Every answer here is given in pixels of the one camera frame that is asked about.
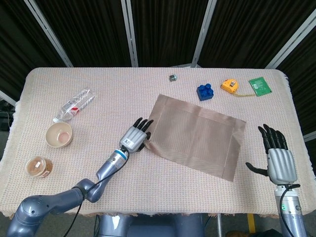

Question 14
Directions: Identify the clear jar with brown contents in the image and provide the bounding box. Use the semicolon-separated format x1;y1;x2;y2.
25;156;53;178

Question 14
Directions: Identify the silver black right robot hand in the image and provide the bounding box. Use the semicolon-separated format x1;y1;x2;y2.
245;123;298;185

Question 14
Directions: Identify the cream plastic bowl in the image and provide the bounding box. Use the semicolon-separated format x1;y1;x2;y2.
45;121;73;148

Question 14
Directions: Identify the clear plastic water bottle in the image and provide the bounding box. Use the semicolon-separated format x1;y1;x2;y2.
52;88;96;123

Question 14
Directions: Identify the yellow tape measure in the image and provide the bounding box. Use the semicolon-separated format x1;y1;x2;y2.
220;79;257;97

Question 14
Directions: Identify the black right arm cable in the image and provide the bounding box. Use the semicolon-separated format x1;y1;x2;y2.
280;184;301;237

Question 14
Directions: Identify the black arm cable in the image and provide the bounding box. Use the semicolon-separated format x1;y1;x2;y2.
280;184;301;237
63;147;129;237

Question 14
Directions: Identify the brown cloth mat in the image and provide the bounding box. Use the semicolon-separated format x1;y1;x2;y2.
145;93;247;183

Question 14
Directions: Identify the grey robot torso base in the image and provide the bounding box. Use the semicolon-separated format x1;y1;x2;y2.
95;213;205;237

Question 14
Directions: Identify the dark folding partition screen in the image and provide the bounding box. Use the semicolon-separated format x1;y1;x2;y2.
0;0;316;141

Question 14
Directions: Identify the green circuit board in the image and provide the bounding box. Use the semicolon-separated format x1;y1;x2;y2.
248;77;274;97

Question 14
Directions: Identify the blue toy building block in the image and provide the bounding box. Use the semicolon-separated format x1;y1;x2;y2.
196;83;215;102

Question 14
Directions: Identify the beige checked tablecloth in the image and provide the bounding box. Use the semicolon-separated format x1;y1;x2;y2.
0;67;316;220

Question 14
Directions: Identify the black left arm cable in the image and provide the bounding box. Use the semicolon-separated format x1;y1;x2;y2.
63;147;129;237

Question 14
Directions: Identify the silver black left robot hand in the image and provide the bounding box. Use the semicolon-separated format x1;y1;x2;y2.
119;118;154;154

